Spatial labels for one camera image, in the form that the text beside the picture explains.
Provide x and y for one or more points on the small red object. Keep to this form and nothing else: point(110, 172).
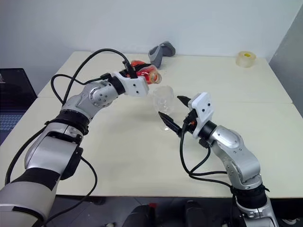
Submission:
point(153, 206)

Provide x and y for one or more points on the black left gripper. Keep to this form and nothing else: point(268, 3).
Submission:
point(125, 72)

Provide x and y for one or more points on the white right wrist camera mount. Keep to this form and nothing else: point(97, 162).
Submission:
point(203, 106)

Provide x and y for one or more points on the grey curved plastic object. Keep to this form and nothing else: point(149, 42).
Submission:
point(157, 55)

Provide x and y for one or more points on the dark laptop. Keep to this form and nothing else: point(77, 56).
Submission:
point(14, 94)

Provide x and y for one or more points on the wide dark rounded shape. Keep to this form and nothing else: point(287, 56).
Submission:
point(139, 217)

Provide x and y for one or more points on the black table foot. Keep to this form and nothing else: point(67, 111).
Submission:
point(98, 202)

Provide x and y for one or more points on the clear wine glass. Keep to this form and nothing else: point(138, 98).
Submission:
point(163, 97)

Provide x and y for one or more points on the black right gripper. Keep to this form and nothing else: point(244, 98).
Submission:
point(190, 120)

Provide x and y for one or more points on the clear tape roll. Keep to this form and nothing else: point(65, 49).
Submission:
point(246, 60)

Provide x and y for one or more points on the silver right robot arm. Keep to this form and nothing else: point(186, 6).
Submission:
point(236, 151)

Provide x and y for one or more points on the narrow dark rounded shape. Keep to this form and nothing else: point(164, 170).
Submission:
point(193, 212)

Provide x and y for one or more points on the bottle with red liquid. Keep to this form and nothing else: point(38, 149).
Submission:
point(151, 75)

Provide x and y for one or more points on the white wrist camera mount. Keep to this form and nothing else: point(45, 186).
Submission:
point(203, 106)
point(136, 87)

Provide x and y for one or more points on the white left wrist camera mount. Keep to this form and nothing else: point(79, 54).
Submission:
point(136, 87)

